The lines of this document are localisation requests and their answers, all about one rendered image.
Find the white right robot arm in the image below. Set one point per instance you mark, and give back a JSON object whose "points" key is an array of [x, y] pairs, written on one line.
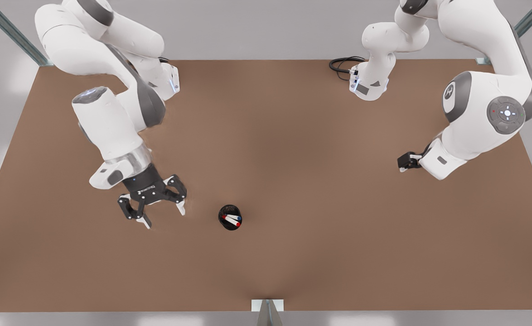
{"points": [[107, 122]]}

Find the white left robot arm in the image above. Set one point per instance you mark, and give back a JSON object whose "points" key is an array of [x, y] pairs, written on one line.
{"points": [[483, 90]]}

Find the black pen holder cup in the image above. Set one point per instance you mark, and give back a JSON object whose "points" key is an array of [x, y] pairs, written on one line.
{"points": [[226, 211]]}

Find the white pen red cap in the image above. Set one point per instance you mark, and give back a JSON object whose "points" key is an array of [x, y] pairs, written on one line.
{"points": [[230, 221]]}

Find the white pen blue cap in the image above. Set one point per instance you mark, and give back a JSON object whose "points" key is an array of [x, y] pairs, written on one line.
{"points": [[235, 218]]}

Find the silver frame post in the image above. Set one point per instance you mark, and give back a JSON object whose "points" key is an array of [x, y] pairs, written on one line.
{"points": [[267, 311], [526, 20], [12, 32]]}

